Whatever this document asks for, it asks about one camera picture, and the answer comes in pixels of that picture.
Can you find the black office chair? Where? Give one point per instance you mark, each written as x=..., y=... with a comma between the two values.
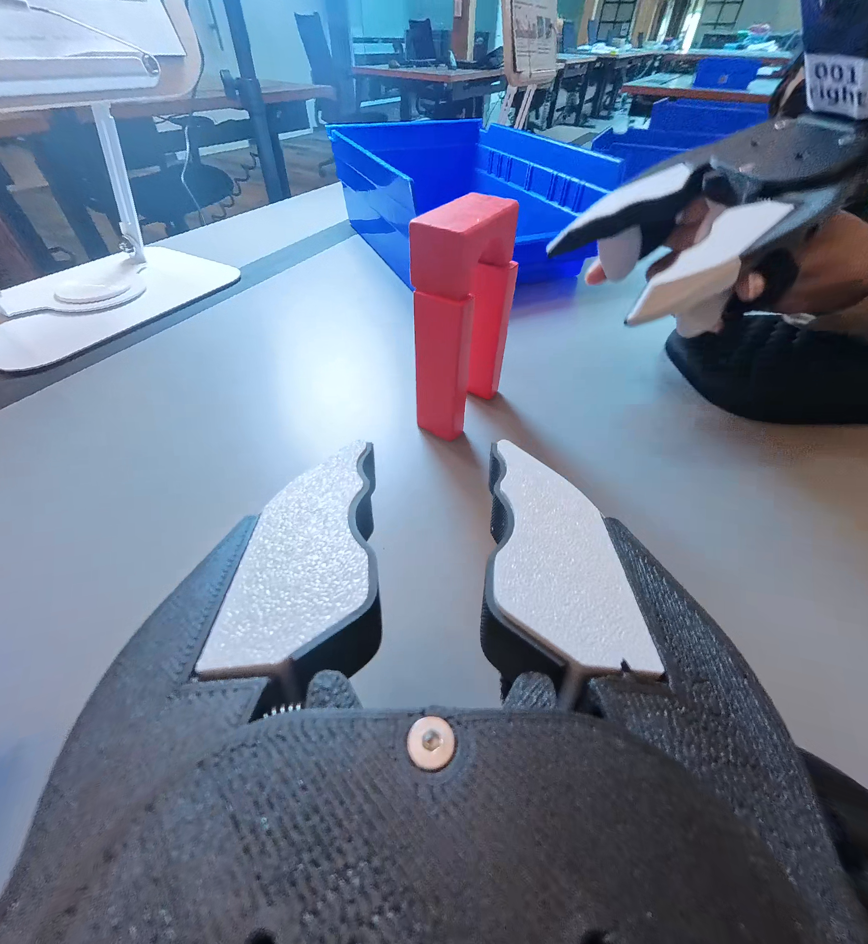
x=316, y=51
x=183, y=184

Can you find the white document stand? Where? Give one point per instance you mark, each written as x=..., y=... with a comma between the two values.
x=146, y=284

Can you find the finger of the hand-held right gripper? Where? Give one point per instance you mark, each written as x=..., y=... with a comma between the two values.
x=644, y=193
x=707, y=258

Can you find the red rectangular wooden block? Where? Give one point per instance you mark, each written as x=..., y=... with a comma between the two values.
x=494, y=332
x=441, y=369

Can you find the printed instruction sheet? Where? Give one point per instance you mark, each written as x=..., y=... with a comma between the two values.
x=50, y=29

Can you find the poster on wooden easel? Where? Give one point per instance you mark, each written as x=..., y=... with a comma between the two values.
x=533, y=37

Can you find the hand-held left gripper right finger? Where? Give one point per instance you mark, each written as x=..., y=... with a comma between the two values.
x=566, y=575

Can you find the red wooden arch block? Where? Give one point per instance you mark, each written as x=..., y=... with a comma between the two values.
x=463, y=214

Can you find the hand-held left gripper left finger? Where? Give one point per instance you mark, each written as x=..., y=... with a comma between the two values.
x=293, y=582

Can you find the person's right hand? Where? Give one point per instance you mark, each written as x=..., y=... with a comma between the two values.
x=839, y=265

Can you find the black metal pole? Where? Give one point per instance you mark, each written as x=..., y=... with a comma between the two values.
x=257, y=110

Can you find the blue plastic bin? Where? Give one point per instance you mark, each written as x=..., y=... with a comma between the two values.
x=375, y=184
x=707, y=118

